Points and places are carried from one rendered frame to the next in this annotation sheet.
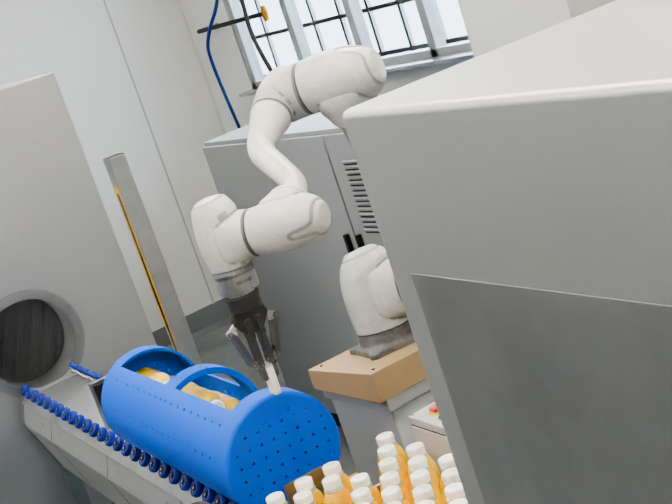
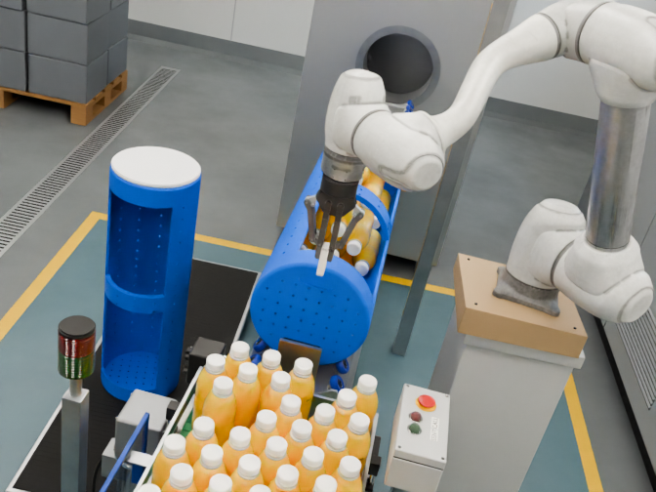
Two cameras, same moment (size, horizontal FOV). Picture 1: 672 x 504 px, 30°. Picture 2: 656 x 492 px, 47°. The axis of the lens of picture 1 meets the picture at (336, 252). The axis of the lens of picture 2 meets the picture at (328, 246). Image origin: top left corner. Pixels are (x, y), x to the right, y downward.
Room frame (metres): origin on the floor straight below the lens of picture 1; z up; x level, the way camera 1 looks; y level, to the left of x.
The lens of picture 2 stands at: (1.39, -0.48, 2.12)
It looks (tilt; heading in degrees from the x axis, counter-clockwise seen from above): 30 degrees down; 30
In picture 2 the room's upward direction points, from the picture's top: 12 degrees clockwise
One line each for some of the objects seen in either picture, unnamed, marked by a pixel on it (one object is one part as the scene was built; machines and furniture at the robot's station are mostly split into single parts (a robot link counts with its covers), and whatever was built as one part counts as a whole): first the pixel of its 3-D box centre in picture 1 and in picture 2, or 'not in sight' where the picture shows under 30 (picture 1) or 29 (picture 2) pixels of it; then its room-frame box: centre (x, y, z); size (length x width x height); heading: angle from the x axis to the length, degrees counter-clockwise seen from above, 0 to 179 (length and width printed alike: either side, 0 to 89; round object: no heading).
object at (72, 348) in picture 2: not in sight; (76, 338); (2.08, 0.38, 1.23); 0.06 x 0.06 x 0.04
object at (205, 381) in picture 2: not in sight; (210, 396); (2.35, 0.29, 0.99); 0.07 x 0.07 x 0.19
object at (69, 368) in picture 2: not in sight; (76, 357); (2.08, 0.38, 1.18); 0.06 x 0.06 x 0.05
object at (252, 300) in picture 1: (247, 311); (337, 194); (2.58, 0.22, 1.44); 0.08 x 0.07 x 0.09; 116
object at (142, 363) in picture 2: not in sight; (147, 281); (2.95, 1.10, 0.59); 0.28 x 0.28 x 0.88
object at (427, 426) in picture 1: (457, 434); (418, 437); (2.52, -0.12, 1.05); 0.20 x 0.10 x 0.10; 26
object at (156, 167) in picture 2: not in sight; (156, 166); (2.95, 1.10, 1.03); 0.28 x 0.28 x 0.01
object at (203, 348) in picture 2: not in sight; (207, 366); (2.45, 0.39, 0.95); 0.10 x 0.07 x 0.10; 116
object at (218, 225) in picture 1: (224, 230); (358, 113); (2.58, 0.21, 1.62); 0.13 x 0.11 x 0.16; 67
